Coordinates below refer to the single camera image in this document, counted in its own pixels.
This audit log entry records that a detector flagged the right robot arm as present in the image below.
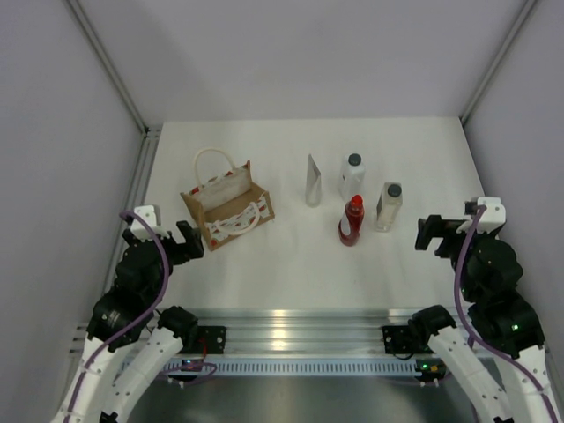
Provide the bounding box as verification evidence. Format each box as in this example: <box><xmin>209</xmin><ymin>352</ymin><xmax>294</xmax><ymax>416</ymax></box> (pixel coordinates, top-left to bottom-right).
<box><xmin>405</xmin><ymin>206</ymin><xmax>562</xmax><ymax>422</ymax></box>

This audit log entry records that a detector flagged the white bottle grey cap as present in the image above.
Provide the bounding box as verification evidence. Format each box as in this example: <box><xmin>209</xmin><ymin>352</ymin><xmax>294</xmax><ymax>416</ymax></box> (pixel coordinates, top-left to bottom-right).
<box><xmin>338</xmin><ymin>152</ymin><xmax>366</xmax><ymax>202</ymax></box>

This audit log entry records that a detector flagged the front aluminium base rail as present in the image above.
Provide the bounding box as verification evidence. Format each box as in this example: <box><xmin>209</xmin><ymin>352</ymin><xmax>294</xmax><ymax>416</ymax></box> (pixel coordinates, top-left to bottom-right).
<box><xmin>70</xmin><ymin>307</ymin><xmax>550</xmax><ymax>356</ymax></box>

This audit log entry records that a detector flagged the perforated cable duct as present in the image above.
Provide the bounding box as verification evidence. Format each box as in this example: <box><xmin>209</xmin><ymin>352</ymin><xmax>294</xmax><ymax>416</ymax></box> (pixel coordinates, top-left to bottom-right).
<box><xmin>159</xmin><ymin>357</ymin><xmax>422</xmax><ymax>377</ymax></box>

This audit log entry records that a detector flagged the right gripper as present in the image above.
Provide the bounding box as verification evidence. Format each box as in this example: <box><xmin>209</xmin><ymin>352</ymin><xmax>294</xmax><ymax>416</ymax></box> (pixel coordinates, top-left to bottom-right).
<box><xmin>415</xmin><ymin>214</ymin><xmax>494</xmax><ymax>301</ymax></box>

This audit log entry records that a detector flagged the red liquid bottle red cap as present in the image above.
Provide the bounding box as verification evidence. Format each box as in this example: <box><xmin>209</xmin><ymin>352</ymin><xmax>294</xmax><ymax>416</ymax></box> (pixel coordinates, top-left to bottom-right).
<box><xmin>338</xmin><ymin>195</ymin><xmax>365</xmax><ymax>247</ymax></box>

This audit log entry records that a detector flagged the aluminium frame rail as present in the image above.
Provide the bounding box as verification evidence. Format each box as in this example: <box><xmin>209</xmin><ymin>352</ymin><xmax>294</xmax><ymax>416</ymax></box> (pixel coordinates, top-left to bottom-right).
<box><xmin>65</xmin><ymin>0</ymin><xmax>162</xmax><ymax>327</ymax></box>

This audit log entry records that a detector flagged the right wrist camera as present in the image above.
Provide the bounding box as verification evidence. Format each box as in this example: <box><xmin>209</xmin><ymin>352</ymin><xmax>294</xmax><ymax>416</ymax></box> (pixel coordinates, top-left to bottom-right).
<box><xmin>457</xmin><ymin>197</ymin><xmax>507</xmax><ymax>234</ymax></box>

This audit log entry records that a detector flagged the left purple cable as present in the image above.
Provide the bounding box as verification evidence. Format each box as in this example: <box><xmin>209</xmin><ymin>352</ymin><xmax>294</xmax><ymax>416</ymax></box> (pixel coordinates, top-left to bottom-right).
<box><xmin>65</xmin><ymin>210</ymin><xmax>218</xmax><ymax>415</ymax></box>

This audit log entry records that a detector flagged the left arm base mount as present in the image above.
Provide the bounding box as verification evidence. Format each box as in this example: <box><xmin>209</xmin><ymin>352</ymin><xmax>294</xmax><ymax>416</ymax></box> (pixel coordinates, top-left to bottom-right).
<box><xmin>192</xmin><ymin>326</ymin><xmax>227</xmax><ymax>355</ymax></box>

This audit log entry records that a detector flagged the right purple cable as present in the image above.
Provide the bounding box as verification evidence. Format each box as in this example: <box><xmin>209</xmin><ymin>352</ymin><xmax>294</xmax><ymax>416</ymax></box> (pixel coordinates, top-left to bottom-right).
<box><xmin>453</xmin><ymin>204</ymin><xmax>559</xmax><ymax>423</ymax></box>

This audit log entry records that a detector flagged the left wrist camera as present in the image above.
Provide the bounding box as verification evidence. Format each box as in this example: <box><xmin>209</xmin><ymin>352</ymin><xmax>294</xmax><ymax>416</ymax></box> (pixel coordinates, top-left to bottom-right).
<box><xmin>130</xmin><ymin>204</ymin><xmax>168</xmax><ymax>241</ymax></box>

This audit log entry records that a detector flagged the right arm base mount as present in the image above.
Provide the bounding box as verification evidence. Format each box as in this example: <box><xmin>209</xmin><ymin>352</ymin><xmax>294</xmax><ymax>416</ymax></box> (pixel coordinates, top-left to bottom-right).
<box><xmin>382</xmin><ymin>325</ymin><xmax>426</xmax><ymax>357</ymax></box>

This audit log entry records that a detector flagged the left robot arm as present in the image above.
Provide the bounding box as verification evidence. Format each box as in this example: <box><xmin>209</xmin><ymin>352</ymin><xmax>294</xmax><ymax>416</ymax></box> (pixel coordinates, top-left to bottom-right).
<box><xmin>53</xmin><ymin>221</ymin><xmax>204</xmax><ymax>422</ymax></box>

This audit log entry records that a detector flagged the clear square bottle grey cap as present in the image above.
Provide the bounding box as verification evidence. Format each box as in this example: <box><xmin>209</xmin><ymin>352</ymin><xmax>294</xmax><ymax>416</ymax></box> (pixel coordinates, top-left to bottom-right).
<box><xmin>375</xmin><ymin>182</ymin><xmax>403</xmax><ymax>232</ymax></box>

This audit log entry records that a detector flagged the purple cable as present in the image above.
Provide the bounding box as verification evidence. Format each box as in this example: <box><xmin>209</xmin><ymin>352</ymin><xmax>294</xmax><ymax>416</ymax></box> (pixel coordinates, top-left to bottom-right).
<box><xmin>453</xmin><ymin>204</ymin><xmax>559</xmax><ymax>423</ymax></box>
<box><xmin>65</xmin><ymin>210</ymin><xmax>218</xmax><ymax>415</ymax></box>

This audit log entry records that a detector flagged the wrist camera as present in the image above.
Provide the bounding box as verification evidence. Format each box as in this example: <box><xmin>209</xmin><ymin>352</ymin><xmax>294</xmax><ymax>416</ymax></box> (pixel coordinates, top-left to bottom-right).
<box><xmin>130</xmin><ymin>204</ymin><xmax>168</xmax><ymax>241</ymax></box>
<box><xmin>457</xmin><ymin>197</ymin><xmax>507</xmax><ymax>234</ymax></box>

